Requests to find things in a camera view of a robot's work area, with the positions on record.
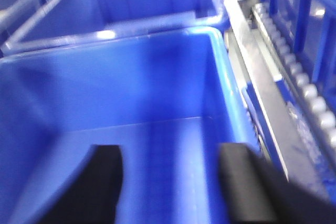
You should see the steel divider rail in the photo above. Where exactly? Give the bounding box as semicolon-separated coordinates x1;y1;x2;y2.
224;0;330;199

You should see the white roller track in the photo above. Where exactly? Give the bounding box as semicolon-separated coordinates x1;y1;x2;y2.
251;3;335;161

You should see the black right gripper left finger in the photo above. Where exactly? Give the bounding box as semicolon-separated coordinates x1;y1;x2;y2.
39;145;123;223

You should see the large blue bin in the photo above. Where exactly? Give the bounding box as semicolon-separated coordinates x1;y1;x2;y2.
260;0;335;111
1;27;258;223

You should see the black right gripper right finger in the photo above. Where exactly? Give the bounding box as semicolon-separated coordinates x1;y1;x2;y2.
218;143;335;223

